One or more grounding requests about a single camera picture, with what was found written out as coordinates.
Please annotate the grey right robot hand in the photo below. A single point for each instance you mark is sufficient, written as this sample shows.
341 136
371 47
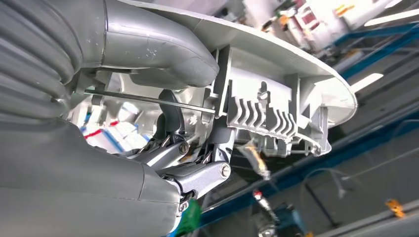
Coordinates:
65 183

